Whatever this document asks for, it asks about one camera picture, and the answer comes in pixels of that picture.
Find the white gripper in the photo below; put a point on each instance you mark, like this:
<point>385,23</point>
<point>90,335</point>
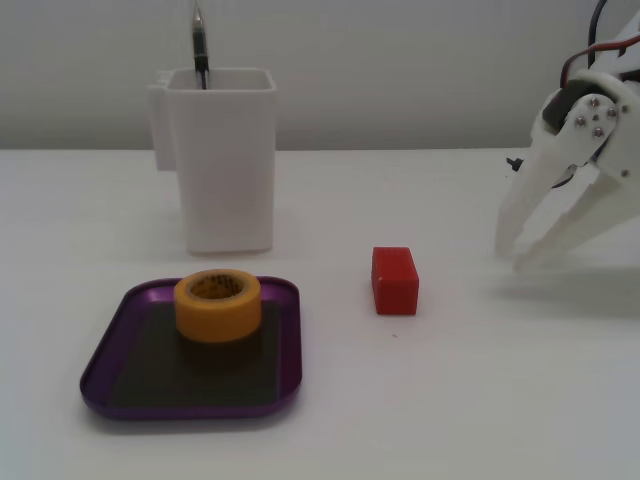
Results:
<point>593,118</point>

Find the red cube block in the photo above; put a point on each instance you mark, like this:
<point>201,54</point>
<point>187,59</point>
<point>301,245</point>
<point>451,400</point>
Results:
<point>397,287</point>

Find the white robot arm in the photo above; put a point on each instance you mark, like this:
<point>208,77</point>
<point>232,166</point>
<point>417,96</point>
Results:
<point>625,50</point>

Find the white plastic pen holder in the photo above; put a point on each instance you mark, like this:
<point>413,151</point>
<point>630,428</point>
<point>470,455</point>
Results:
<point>225,165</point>

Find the yellow masking tape roll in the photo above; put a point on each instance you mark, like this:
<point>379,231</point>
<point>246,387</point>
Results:
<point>217,315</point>

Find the black pen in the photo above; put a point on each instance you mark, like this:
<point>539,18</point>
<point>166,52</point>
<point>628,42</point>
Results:
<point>200,45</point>

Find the purple metal tray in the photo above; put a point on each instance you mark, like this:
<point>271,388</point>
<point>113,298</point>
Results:
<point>107,365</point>

